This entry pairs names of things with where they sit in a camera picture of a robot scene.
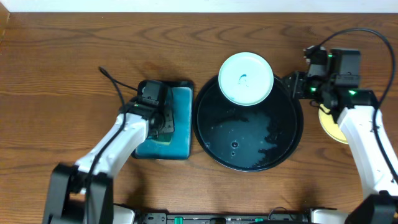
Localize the round black tray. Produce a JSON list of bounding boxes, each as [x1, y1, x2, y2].
[[192, 77, 303, 172]]

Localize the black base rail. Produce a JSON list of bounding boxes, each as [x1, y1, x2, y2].
[[133, 213, 310, 224]]

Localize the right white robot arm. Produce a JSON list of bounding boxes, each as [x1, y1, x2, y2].
[[282, 72, 397, 223]]

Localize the yellow plate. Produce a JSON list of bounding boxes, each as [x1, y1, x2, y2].
[[318, 104, 348, 144]]

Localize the light blue plate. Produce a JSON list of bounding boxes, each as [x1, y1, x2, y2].
[[218, 52, 274, 106]]

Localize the right black cable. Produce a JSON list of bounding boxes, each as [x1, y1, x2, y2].
[[313, 27, 398, 184]]

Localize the green yellow sponge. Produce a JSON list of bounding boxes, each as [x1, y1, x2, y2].
[[151, 136, 172, 146]]

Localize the black cable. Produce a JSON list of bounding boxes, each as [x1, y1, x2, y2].
[[83, 66, 139, 224], [313, 27, 398, 184]]

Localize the left black cable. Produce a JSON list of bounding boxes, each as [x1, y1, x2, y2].
[[83, 66, 139, 224]]

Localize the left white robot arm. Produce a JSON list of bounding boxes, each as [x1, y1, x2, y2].
[[42, 102, 175, 223]]

